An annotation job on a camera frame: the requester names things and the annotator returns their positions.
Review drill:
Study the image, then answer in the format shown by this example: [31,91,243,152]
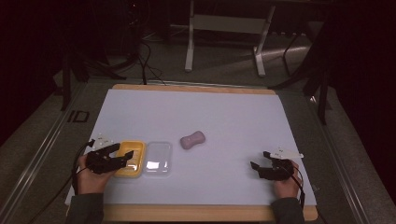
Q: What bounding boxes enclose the person's left hand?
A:
[76,154,117,196]

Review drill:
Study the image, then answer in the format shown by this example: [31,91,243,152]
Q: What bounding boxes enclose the clear plastic soap dish lid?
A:
[143,141,173,177]

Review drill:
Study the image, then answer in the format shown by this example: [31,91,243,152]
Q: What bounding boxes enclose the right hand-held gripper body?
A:
[258,147,304,182]

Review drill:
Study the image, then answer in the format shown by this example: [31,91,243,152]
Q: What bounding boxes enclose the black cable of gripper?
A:
[27,139,95,224]
[286,161,307,209]

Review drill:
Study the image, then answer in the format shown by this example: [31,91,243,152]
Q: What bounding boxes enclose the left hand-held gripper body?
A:
[85,133,123,175]

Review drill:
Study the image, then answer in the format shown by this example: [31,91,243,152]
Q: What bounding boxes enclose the metal floor rail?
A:
[309,96,372,224]
[0,81,89,222]

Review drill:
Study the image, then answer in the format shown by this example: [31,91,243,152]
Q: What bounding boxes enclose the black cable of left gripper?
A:
[27,139,95,224]

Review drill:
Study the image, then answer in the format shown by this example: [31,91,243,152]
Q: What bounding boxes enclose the pink soap bar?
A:
[179,130,206,150]

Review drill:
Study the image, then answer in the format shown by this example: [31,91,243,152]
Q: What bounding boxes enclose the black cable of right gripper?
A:
[286,161,307,209]

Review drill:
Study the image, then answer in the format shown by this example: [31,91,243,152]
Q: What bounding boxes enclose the yellow soap dish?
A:
[113,140,147,179]

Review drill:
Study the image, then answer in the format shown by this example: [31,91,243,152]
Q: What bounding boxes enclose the white mat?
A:
[64,88,318,207]

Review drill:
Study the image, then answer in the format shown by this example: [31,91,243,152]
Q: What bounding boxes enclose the white metal desk frame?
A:
[184,0,276,77]

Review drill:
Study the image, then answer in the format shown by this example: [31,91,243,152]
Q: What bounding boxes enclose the person's right hand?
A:
[273,160,304,200]

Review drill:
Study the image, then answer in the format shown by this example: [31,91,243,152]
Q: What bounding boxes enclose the black floor cables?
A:
[102,3,167,87]

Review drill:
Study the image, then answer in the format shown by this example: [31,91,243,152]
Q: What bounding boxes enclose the black stand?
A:
[54,50,90,112]
[269,18,333,126]

